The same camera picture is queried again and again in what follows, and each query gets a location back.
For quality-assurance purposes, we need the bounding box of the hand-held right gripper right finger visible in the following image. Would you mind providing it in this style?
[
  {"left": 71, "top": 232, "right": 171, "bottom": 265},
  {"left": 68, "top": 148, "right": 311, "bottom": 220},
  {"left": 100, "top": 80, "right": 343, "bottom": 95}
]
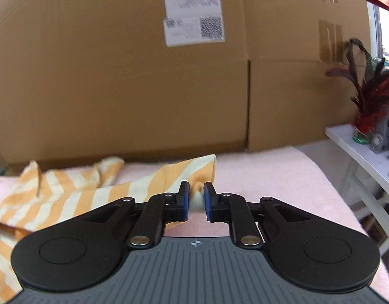
[{"left": 204, "top": 182, "right": 312, "bottom": 249}]

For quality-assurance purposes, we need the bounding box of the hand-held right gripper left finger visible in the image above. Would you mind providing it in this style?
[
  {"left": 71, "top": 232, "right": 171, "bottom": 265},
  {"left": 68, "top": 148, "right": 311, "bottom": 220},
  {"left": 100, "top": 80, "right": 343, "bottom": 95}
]
[{"left": 84, "top": 180, "right": 190, "bottom": 249}]

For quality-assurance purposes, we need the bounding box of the orange white striped shirt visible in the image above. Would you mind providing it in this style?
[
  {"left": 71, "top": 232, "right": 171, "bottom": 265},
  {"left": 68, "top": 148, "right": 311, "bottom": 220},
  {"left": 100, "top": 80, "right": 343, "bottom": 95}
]
[{"left": 0, "top": 154, "right": 217, "bottom": 303}]

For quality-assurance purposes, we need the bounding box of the pink towel blanket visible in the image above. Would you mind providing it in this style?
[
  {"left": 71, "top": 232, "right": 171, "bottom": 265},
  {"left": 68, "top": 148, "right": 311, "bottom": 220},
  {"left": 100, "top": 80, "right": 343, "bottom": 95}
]
[{"left": 0, "top": 146, "right": 389, "bottom": 295}]

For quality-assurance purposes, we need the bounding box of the small cardboard box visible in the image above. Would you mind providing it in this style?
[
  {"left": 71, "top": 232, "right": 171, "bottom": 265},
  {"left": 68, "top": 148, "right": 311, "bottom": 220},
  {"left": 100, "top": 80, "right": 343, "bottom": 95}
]
[{"left": 247, "top": 59, "right": 368, "bottom": 152}]

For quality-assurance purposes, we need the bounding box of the white side table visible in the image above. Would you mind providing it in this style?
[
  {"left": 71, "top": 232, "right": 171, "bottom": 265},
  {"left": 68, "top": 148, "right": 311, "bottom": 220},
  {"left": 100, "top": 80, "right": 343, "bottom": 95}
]
[{"left": 325, "top": 125, "right": 389, "bottom": 257}]

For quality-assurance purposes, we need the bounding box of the large cardboard box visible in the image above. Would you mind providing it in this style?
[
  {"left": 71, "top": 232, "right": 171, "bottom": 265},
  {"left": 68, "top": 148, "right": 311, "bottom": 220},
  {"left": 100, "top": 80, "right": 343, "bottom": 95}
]
[{"left": 0, "top": 0, "right": 250, "bottom": 167}]

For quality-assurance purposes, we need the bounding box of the white label with square code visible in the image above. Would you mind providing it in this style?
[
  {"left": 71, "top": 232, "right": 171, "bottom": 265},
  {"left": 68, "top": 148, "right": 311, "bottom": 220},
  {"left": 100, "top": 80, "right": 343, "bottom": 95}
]
[{"left": 164, "top": 15, "right": 226, "bottom": 47}]

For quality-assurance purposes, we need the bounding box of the grey metal machine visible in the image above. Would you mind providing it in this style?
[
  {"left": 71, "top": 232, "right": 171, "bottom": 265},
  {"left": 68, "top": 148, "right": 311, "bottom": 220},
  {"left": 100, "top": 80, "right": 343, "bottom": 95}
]
[{"left": 370, "top": 108, "right": 389, "bottom": 156}]

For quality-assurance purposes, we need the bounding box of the red leaf potted plant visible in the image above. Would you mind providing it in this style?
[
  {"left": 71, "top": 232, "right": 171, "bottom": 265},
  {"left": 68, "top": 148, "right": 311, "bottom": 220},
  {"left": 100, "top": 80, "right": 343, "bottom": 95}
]
[{"left": 325, "top": 38, "right": 389, "bottom": 145}]

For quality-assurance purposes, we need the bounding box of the cardboard box with tape strips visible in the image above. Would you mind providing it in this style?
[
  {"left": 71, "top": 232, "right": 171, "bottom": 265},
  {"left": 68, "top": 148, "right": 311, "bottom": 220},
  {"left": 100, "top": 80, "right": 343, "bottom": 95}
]
[{"left": 239, "top": 0, "right": 372, "bottom": 63}]

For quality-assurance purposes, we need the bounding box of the small wall window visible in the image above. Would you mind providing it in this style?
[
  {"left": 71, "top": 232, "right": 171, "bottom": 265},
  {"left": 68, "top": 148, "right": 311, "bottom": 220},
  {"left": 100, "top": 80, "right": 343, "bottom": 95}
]
[{"left": 367, "top": 2, "right": 389, "bottom": 64}]

